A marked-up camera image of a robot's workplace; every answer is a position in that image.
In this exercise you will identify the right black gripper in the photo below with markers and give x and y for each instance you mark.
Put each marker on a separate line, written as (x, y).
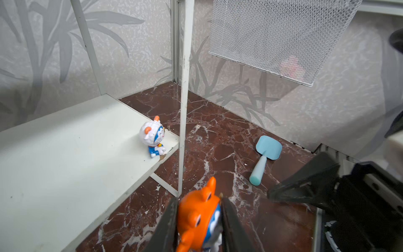
(367, 214)

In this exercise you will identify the pink toy in basket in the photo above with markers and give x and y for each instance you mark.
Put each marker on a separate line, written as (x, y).
(290, 68)

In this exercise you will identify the white sheep Doraemon figure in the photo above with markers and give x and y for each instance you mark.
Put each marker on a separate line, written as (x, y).
(151, 134)

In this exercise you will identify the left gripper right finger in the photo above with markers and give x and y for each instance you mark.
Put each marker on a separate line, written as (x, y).
(234, 236)

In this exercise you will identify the white two-tier shelf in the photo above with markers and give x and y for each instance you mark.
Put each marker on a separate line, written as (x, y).
(70, 149)

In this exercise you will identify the white wire mesh basket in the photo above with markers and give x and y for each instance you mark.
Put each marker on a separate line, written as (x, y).
(262, 34)

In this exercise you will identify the light blue toy shovel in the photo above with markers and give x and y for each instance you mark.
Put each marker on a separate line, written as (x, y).
(270, 149)

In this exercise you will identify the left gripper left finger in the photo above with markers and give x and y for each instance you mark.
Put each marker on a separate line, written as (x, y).
(165, 236)

